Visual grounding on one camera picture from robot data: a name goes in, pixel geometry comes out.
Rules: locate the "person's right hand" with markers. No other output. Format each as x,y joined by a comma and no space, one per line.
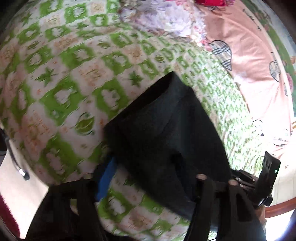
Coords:
260,213

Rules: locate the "wooden window frame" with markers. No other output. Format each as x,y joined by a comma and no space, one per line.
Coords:
280,208

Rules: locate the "red fuzzy sweater sleeve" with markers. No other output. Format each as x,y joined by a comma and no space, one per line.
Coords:
8,218

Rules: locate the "floral lilac blanket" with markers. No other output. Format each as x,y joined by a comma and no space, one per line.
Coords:
179,19

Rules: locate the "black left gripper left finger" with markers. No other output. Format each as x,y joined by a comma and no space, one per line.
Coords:
68,211

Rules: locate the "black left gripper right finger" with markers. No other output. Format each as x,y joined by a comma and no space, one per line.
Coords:
226,208

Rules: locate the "black pants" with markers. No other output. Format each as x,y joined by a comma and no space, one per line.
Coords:
164,139

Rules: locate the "pink quilt with plaid hearts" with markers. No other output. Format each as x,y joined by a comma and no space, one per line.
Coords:
243,38

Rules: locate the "red pillow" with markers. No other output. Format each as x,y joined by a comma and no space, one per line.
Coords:
215,2

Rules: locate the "green white patterned bedsheet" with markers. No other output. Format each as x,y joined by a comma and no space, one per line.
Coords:
69,67

